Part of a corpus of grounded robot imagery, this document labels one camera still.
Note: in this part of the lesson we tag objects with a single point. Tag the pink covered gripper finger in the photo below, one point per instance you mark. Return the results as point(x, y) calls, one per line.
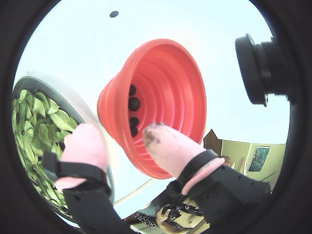
point(175, 151)
point(85, 146)

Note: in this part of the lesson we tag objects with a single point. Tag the dark blueberry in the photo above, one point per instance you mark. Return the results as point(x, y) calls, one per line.
point(132, 90)
point(134, 131)
point(134, 103)
point(134, 121)

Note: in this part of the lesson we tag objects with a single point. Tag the green leaves pile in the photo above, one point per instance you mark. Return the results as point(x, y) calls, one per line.
point(39, 131)

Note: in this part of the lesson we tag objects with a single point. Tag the red collapsible silicone cup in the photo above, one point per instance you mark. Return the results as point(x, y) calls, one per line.
point(170, 85)

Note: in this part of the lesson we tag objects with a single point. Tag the dark grey round bowl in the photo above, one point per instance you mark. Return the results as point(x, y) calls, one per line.
point(48, 89)

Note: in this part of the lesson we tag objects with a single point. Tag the black handheld device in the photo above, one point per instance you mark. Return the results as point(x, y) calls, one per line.
point(180, 209)

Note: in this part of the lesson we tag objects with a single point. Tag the black white patterned fabric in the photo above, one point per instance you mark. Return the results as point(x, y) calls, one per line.
point(146, 220)

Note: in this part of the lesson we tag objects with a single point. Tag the framed green picture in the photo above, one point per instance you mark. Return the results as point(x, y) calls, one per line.
point(259, 158)

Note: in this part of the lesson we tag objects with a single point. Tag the black camera lens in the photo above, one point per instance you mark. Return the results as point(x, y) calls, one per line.
point(253, 73)

